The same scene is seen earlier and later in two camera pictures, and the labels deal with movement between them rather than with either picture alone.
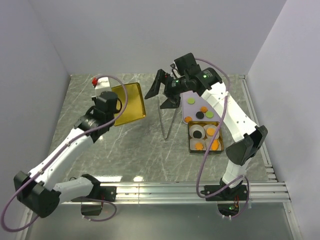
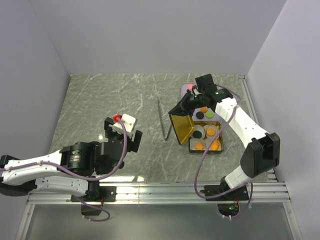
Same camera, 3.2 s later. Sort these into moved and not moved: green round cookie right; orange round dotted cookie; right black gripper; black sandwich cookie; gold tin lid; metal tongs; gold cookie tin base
Moved: right black gripper; gold tin lid
Not moved: gold cookie tin base; metal tongs; black sandwich cookie; green round cookie right; orange round dotted cookie
